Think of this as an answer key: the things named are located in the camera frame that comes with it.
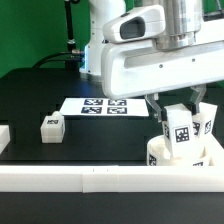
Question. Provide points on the white fiducial marker sheet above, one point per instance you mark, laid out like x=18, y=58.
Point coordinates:
x=104, y=107

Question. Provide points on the white U-shaped fence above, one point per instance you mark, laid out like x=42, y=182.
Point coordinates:
x=91, y=179

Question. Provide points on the white round stool seat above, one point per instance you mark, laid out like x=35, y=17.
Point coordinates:
x=158, y=154

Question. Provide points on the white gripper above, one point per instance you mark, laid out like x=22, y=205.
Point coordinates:
x=138, y=68

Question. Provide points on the black vertical pole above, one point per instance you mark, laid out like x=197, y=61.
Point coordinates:
x=71, y=45

